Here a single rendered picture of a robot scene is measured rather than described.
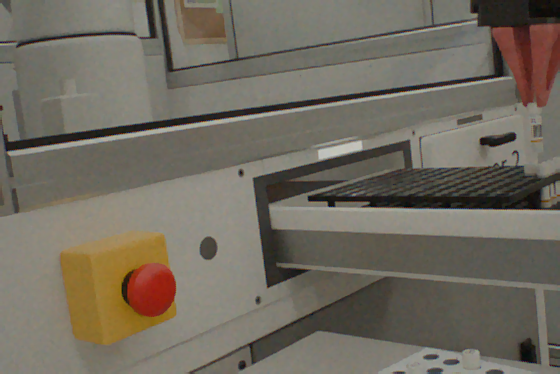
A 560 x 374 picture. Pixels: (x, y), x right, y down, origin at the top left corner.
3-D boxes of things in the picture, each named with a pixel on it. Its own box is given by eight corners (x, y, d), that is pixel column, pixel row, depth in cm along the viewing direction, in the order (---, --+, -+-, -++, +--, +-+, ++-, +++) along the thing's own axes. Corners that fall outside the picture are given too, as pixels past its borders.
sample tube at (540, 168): (555, 210, 69) (551, 163, 69) (549, 213, 69) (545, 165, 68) (542, 210, 70) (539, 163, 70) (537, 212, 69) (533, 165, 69)
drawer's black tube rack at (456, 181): (586, 224, 75) (581, 163, 74) (515, 269, 62) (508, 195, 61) (404, 220, 89) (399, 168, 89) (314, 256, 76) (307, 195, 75)
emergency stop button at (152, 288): (185, 308, 55) (177, 257, 55) (143, 325, 52) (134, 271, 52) (160, 304, 57) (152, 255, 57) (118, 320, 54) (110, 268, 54)
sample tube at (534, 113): (541, 153, 66) (537, 102, 66) (528, 153, 67) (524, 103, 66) (546, 151, 67) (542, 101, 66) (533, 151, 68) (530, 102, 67)
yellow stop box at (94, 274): (185, 318, 58) (171, 231, 57) (109, 349, 53) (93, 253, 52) (145, 312, 62) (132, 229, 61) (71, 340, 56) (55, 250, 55)
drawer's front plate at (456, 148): (528, 182, 118) (522, 114, 116) (439, 220, 96) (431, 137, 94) (518, 182, 119) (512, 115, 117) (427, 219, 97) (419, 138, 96)
